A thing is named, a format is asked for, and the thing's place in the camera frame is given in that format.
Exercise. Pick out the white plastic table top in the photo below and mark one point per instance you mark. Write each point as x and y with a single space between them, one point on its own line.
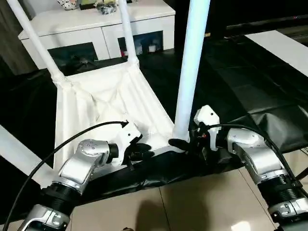
108 96

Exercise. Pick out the white plastic table leg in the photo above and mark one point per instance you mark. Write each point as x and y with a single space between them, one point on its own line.
21 154
127 31
190 60
36 41

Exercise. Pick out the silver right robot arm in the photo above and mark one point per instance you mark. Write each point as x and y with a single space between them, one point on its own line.
255 149

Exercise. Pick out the black work mat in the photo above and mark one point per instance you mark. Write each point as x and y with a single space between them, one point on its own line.
240 84

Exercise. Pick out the black robot foot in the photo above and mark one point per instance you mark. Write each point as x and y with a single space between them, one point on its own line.
127 229

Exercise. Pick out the white cup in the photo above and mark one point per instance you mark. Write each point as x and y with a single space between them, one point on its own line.
152 48

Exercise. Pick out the white packet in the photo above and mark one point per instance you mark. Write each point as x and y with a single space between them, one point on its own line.
140 47

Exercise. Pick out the white side table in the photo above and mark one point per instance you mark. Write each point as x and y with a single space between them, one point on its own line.
279 50

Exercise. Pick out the dark low bench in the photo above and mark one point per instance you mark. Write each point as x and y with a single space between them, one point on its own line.
264 26

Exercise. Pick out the white sideboard cabinet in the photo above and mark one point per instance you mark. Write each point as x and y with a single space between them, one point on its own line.
72 26

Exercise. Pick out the grey tangled bundle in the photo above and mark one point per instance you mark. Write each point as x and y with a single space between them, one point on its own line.
107 10

